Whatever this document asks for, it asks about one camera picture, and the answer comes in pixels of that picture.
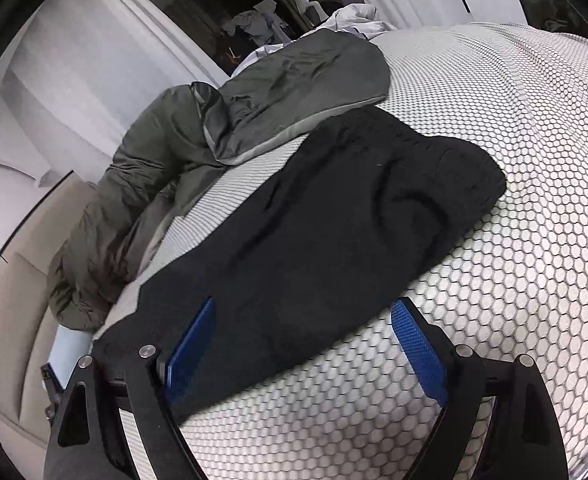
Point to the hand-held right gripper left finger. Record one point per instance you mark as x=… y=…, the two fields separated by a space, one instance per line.
x=193 y=345

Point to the pile of grey clothes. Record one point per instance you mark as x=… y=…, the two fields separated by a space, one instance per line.
x=259 y=22

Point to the white honeycomb mattress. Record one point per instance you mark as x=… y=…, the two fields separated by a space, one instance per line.
x=524 y=210

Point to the white crumpled cloth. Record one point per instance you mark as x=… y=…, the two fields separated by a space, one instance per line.
x=359 y=17

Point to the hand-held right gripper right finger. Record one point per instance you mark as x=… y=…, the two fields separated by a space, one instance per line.
x=419 y=355

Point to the black pants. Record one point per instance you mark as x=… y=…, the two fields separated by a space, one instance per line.
x=299 y=240

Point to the grey folded pants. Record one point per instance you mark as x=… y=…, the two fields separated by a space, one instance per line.
x=299 y=75

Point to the white plastic object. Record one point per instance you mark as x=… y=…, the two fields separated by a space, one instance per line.
x=306 y=5

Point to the olive puffer jacket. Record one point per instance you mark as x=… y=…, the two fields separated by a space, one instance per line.
x=138 y=185

